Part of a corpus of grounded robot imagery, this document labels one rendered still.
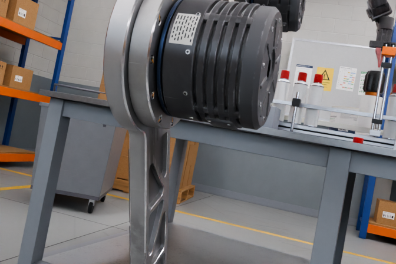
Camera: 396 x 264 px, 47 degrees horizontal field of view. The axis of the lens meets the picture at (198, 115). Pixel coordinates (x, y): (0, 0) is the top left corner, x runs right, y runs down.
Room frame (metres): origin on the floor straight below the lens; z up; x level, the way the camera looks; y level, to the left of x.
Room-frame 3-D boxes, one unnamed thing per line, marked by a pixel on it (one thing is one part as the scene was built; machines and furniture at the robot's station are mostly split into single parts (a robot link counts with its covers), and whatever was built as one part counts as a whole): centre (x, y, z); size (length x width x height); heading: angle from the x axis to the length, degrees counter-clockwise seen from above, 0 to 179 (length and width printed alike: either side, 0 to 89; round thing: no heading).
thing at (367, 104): (1.92, -0.72, 1.03); 0.09 x 0.09 x 0.30
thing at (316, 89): (1.73, -0.43, 0.98); 0.05 x 0.05 x 0.20
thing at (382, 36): (1.82, -0.69, 1.29); 0.10 x 0.07 x 0.07; 69
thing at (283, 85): (1.78, -0.31, 0.98); 0.05 x 0.05 x 0.20
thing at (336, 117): (2.15, -0.73, 0.95); 0.20 x 0.20 x 0.14
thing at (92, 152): (3.88, 0.92, 0.48); 0.89 x 0.63 x 0.96; 2
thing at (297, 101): (1.68, -0.36, 0.91); 0.07 x 0.03 x 0.17; 159
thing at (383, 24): (1.83, -0.69, 1.36); 0.07 x 0.06 x 0.07; 163
